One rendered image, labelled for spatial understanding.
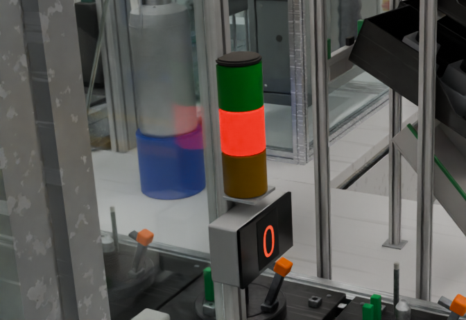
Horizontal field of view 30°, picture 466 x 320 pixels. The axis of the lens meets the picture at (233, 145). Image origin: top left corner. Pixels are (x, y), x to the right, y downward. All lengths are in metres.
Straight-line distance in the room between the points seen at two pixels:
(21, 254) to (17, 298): 0.01
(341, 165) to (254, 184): 1.24
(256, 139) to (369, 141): 1.43
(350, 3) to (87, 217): 2.14
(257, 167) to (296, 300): 0.43
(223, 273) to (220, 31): 0.26
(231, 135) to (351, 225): 0.94
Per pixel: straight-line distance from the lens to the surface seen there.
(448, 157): 1.43
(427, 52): 1.26
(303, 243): 1.78
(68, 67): 0.21
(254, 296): 1.32
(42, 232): 0.21
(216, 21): 0.93
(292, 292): 1.37
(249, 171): 0.95
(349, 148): 2.30
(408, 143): 1.35
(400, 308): 1.18
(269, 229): 0.99
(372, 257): 1.72
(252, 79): 0.92
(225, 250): 0.96
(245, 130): 0.94
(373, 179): 2.36
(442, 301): 1.16
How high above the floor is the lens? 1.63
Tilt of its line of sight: 19 degrees down
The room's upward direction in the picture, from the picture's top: 3 degrees counter-clockwise
